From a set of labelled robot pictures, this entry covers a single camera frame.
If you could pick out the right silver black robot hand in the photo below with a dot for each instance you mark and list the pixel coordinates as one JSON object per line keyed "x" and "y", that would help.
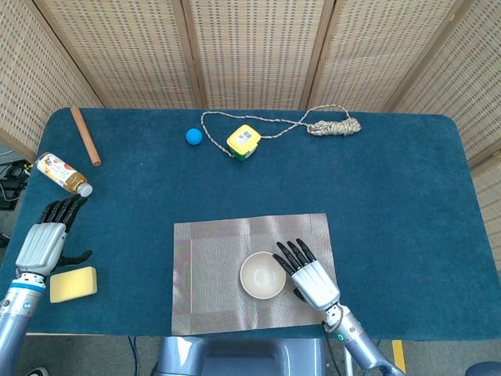
{"x": 315, "y": 284}

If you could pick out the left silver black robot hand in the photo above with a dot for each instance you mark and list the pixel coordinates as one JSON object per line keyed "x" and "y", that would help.
{"x": 41, "y": 248}

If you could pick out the cream ceramic bowl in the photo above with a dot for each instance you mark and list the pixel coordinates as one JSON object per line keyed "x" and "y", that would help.
{"x": 262, "y": 276}

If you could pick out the woven grey placemat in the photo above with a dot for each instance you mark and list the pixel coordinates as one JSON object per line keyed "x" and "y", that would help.
{"x": 211, "y": 274}

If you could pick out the yellow sponge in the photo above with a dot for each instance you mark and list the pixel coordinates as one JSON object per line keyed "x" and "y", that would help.
{"x": 73, "y": 284}

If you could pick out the blue carpet table cover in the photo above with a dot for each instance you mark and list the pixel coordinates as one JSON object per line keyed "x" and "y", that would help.
{"x": 372, "y": 235}

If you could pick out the tea bottle with white cap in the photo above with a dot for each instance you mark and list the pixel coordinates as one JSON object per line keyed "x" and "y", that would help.
{"x": 58, "y": 170}

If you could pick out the black equipment on floor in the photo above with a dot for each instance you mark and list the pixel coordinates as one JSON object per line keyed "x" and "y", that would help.
{"x": 13, "y": 172}

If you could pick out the white table leg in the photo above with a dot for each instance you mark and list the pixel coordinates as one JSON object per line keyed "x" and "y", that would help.
{"x": 347, "y": 364}

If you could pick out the blue-grey robot torso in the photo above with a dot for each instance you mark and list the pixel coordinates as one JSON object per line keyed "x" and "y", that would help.
{"x": 242, "y": 356}

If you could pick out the yellow floor tape strip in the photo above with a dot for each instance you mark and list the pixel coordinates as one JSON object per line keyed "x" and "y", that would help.
{"x": 398, "y": 354}

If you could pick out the brown wooden dowel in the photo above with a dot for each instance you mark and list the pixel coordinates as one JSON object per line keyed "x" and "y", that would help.
{"x": 86, "y": 137}

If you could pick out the green box with yellow lid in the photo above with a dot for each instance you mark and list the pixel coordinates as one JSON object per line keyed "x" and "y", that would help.
{"x": 243, "y": 139}

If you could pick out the blue ball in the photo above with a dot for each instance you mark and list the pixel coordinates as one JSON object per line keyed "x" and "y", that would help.
{"x": 194, "y": 137}

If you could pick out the woven bamboo folding screen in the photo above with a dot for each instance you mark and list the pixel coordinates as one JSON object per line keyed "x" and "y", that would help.
{"x": 254, "y": 47}

